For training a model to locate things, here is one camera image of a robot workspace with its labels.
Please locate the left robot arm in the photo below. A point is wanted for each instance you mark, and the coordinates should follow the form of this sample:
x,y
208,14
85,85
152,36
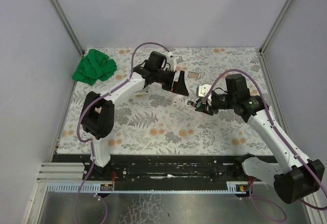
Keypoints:
x,y
97,116

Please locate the green cloth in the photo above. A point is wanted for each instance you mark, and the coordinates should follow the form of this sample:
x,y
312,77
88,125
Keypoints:
x,y
94,66

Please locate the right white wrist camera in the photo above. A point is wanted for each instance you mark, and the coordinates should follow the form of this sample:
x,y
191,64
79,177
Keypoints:
x,y
202,91

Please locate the small white stapler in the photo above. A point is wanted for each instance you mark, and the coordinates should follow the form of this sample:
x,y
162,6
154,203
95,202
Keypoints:
x,y
177,99

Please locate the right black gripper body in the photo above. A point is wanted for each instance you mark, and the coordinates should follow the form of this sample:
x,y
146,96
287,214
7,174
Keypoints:
x,y
204,105

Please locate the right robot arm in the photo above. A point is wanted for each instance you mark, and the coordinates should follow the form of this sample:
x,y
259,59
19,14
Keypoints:
x,y
296,175

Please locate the loose staple strip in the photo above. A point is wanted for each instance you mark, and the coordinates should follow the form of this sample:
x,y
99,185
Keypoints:
x,y
194,75

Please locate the light blue stapler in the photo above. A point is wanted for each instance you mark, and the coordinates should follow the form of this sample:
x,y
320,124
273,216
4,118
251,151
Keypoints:
x,y
193,104

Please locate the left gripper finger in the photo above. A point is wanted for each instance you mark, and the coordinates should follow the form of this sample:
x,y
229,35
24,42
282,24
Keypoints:
x,y
181,76
180,88

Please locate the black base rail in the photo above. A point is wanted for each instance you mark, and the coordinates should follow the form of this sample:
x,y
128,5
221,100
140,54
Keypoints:
x,y
167,174

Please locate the olive green stapler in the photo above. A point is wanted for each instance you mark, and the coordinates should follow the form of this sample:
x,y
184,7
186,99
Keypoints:
x,y
142,92

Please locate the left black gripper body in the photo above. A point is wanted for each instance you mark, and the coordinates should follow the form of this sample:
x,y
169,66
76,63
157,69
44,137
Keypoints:
x,y
174,81

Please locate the floral table mat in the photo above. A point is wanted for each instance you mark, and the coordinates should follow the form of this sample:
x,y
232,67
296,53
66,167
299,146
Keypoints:
x,y
154,124

